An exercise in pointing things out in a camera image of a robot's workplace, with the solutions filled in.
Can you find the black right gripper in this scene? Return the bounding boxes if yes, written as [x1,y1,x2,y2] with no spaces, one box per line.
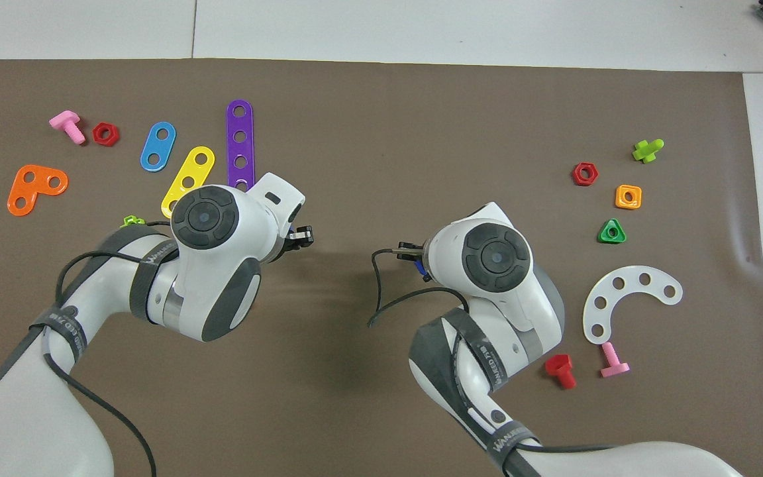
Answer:
[397,240,432,282]

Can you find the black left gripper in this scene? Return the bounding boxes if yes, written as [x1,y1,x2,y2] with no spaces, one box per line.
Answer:
[274,222,315,262]

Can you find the red plastic screw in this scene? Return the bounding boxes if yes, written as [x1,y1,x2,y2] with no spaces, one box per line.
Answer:
[544,354,577,390]

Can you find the green triangle plastic nut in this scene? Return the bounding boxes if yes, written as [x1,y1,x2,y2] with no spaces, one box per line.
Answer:
[597,219,627,244]

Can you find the pink plastic screw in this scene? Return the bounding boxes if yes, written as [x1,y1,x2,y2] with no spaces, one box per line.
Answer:
[600,342,631,378]
[49,111,86,145]

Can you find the lime green cross-head screw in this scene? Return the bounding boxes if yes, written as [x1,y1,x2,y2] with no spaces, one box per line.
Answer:
[632,138,665,164]

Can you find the purple four-hole plastic strip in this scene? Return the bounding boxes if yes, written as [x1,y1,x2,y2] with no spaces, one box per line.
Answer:
[226,99,254,193]

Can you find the yellow three-hole plastic strip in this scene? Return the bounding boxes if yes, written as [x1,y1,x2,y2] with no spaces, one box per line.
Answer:
[161,146,215,219]

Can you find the brown table mat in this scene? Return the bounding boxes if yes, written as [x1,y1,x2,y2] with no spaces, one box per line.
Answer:
[0,58,763,477]

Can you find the blue two-hole plastic strip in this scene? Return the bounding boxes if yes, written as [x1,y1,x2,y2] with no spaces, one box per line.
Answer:
[140,121,177,172]

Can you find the white curved strip with holes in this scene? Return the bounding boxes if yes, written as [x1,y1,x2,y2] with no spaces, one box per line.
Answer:
[582,266,684,345]

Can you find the orange heart-shaped plastic plate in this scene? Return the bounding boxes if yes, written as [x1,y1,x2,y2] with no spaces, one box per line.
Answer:
[7,164,69,217]

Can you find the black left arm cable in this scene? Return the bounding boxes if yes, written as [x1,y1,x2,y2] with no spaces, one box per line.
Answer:
[42,222,180,477]

